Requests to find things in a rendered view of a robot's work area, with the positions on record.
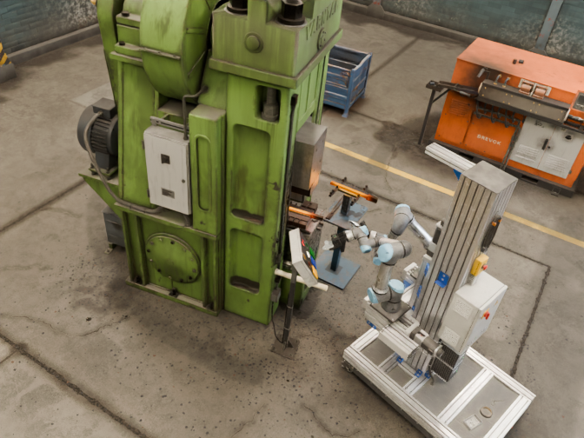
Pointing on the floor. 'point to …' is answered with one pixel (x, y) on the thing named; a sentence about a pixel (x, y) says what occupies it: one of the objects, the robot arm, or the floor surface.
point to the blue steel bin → (346, 76)
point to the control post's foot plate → (285, 347)
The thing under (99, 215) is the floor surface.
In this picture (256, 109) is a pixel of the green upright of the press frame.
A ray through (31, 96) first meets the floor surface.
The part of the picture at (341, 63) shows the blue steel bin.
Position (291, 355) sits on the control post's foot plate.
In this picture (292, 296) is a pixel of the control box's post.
